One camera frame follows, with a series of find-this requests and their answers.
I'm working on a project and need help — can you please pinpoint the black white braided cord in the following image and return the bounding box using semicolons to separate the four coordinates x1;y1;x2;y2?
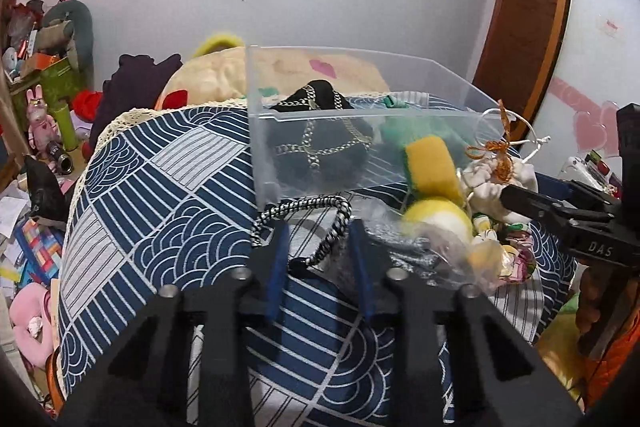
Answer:
248;194;354;278

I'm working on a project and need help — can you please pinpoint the colourful fabric scrunchie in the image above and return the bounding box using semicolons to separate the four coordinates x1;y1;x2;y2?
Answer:
468;212;537;287

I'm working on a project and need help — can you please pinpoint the white drawstring pouch orange cord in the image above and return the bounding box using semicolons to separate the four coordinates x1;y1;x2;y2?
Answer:
458;98;552;226

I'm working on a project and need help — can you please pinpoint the yellow white felt ball face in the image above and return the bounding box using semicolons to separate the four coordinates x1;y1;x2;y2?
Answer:
402;196;473;244

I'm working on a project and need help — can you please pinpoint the yellow green sponge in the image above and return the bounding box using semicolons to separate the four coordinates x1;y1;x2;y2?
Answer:
404;135;464;207

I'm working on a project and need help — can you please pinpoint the black bag with patterned strap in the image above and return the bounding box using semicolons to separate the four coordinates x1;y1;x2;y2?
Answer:
264;79;377;191

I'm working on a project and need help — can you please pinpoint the green knitted cloth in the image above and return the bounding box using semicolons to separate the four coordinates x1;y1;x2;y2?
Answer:
378;91;466;155

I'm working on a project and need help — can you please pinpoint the grey knit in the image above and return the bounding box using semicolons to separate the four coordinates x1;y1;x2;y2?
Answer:
352;196;482;288

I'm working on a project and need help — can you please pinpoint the right hand on gripper handle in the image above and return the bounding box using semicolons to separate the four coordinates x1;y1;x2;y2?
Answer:
575;263;639;340

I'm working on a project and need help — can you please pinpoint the blue white patterned bedspread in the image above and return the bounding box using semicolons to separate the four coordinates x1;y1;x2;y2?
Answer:
55;94;576;427

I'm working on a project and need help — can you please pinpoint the white sliding door with hearts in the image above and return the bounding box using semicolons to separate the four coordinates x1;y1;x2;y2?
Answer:
533;0;639;176

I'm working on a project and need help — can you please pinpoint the clear plastic storage box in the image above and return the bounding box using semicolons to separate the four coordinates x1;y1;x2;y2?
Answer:
245;46;502;207

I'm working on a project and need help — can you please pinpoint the brown wooden wardrobe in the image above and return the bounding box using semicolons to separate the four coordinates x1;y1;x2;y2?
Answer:
473;0;570;121

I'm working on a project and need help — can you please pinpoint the colourful blue box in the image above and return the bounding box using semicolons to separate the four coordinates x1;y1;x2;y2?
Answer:
14;218;64;286

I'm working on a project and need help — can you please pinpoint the beige plush blanket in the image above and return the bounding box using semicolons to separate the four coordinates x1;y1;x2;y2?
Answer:
155;48;390;109

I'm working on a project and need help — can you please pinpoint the pink plush toy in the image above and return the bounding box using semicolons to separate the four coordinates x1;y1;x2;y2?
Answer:
10;283;54;369

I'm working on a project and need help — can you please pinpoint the black plastic bag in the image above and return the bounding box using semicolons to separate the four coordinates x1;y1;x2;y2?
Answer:
24;156;70;231

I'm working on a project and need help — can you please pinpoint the dark purple garment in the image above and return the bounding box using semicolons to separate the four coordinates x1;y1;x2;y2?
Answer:
89;54;182;150

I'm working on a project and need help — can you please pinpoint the green bottle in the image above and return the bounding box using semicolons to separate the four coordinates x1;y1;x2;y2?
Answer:
51;101;78;150

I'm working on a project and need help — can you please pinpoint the red plush item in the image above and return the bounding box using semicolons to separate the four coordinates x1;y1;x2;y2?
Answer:
72;90;103;124

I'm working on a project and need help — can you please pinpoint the pink rabbit doll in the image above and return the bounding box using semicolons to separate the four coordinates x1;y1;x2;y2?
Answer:
26;84;61;154

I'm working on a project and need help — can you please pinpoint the green storage bag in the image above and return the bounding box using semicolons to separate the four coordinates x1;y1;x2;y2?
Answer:
10;58;87;120

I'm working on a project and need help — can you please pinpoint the grey green neck pillow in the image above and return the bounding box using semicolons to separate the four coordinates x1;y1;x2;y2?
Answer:
42;0;94;87

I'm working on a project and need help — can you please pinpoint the yellow plush ring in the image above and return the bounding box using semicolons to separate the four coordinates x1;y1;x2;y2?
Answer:
192;31;246;59

